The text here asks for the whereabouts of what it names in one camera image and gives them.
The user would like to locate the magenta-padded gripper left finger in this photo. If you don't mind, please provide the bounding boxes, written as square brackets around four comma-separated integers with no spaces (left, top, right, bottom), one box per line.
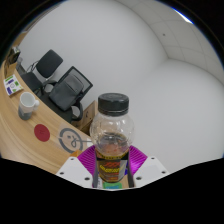
[55,145,98,189]

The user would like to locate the wooden side desk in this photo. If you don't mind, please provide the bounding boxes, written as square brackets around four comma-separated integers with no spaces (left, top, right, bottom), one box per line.
[71,99,99,136]

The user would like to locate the green packet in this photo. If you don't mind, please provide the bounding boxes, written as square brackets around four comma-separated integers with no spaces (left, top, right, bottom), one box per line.
[102,181,123,190]

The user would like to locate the white green purple leaflet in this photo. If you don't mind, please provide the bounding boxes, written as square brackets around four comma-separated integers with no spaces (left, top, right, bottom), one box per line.
[3,74,24,97]

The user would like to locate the clear drink bottle black cap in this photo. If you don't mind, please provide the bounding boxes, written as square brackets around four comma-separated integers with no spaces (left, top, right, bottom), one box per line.
[89,92,135,184]

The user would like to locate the white mug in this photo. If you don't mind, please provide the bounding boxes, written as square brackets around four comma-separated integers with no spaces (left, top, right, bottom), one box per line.
[17,91,40,121]

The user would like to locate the black mesh office chair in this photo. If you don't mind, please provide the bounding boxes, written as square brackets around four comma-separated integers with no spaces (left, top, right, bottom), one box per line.
[43,65,94,123]

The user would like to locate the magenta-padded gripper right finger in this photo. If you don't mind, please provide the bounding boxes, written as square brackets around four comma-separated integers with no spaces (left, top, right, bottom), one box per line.
[124,145,169,188]

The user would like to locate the black visitor chair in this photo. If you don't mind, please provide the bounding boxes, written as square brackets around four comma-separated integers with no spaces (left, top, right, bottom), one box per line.
[19,49,64,94]

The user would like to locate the grey backpack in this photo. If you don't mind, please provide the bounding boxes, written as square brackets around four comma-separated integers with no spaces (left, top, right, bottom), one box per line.
[48,73,85,112]

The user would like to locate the flat round red coaster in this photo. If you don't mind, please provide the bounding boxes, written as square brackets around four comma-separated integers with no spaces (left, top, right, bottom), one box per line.
[33,123,51,143]

